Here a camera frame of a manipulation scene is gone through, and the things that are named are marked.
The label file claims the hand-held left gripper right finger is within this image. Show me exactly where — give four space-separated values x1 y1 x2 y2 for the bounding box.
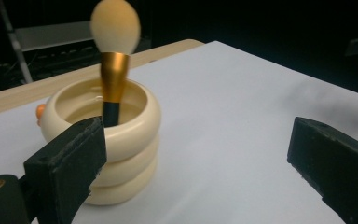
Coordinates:
287 116 358 224

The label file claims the power strip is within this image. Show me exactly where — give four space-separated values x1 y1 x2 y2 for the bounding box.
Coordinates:
32 46 99 64

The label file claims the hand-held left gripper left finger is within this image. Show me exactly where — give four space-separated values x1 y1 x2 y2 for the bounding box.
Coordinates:
22 115 108 224

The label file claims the makeup brush with black handle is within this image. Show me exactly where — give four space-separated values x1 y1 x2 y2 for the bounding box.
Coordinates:
89 0 142 128

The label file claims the small orange object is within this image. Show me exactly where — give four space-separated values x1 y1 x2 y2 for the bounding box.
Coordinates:
35 104 47 127

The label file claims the white metal stand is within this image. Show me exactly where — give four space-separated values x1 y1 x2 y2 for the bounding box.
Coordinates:
0 0 96 85

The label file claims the cream ribbed brush holder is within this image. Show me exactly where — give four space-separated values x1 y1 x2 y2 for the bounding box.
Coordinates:
39 77 162 206

